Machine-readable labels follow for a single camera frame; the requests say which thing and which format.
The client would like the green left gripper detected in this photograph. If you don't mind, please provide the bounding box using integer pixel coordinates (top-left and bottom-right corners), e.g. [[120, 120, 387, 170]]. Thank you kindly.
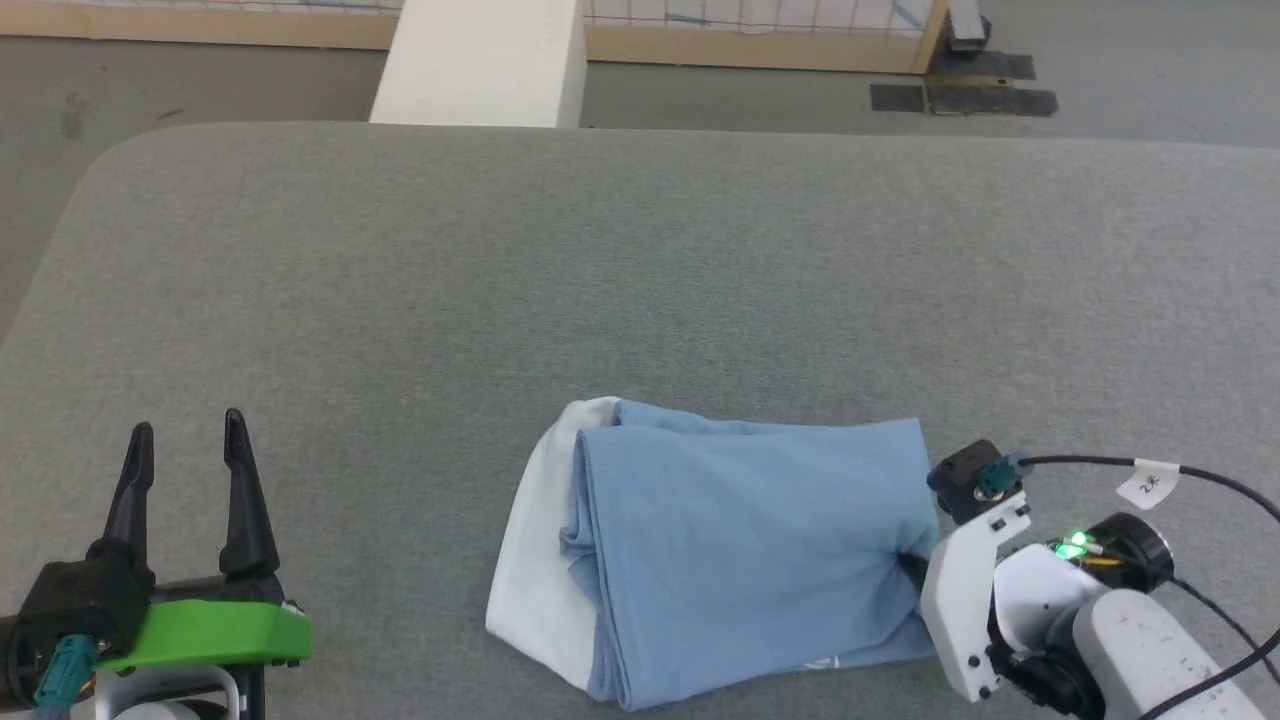
[[94, 407, 314, 672]]

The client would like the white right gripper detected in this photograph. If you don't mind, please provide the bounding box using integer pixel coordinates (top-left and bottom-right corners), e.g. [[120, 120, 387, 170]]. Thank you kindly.
[[896, 494, 1033, 703]]

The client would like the light blue white-collared shirt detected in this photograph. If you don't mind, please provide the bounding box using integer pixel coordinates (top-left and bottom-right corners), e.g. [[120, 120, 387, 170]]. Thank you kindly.
[[485, 396, 943, 712]]

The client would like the long black floor tape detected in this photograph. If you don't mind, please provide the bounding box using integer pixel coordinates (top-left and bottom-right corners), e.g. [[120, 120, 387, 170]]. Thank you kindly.
[[924, 84, 1060, 119]]

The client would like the black floor tape strip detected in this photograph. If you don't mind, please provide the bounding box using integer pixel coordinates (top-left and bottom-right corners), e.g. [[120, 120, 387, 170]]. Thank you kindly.
[[930, 50, 1037, 82]]

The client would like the white rectangular box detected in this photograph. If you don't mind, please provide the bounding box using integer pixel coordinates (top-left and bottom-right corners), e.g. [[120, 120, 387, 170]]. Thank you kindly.
[[369, 0, 589, 129]]

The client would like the grey metal stand foot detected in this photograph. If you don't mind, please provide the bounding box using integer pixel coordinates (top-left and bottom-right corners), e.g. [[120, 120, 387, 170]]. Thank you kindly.
[[945, 0, 993, 52]]

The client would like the lemon print partition screen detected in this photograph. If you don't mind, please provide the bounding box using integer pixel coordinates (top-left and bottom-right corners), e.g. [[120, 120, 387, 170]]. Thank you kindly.
[[0, 0, 952, 77]]

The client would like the white right cable tag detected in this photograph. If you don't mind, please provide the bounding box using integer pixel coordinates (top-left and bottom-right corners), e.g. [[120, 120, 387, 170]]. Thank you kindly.
[[1116, 459, 1182, 510]]

